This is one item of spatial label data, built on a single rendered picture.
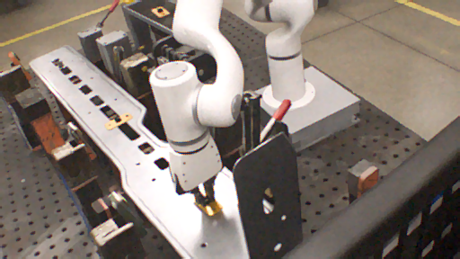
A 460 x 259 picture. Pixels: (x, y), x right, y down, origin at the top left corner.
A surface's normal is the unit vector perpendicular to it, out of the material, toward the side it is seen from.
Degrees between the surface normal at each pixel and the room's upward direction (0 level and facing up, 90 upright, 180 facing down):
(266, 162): 90
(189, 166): 89
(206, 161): 91
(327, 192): 0
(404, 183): 0
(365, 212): 0
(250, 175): 90
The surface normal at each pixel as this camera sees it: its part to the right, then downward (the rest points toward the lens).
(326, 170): -0.15, -0.78
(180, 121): -0.14, 0.65
